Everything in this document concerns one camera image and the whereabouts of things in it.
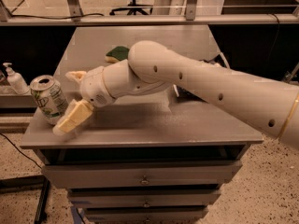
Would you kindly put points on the grey drawer cabinet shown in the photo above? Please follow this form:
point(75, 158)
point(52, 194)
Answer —
point(144, 159)

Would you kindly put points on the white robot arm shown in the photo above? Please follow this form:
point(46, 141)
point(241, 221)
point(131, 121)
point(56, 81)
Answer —
point(269, 106)

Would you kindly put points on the green yellow sponge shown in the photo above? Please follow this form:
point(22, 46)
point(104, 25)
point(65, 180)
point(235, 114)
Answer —
point(117, 54)

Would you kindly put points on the white pump bottle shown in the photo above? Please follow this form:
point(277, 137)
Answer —
point(16, 80)

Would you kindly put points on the metal railing frame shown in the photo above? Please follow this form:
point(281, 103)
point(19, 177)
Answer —
point(109, 12)

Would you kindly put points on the green white 7up can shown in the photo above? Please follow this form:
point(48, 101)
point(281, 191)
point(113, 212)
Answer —
point(49, 97)

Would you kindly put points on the black metal stand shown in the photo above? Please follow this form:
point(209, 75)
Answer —
point(23, 199)

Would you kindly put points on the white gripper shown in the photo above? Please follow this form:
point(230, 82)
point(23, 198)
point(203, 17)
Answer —
point(93, 87)

